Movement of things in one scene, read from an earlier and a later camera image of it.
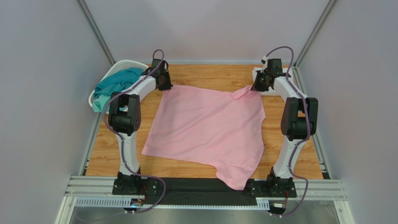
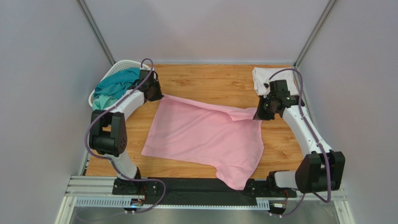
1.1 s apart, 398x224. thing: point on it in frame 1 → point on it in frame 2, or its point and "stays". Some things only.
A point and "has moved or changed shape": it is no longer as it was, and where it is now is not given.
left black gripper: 168,86 → 159,95
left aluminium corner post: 103,43 stays
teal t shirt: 117,81 stays
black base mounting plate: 203,191 stays
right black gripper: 259,84 → 262,111
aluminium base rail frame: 97,192 stays
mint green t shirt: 99,104 stays
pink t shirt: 221,130 has moved or changed shape
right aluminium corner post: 299,77 stays
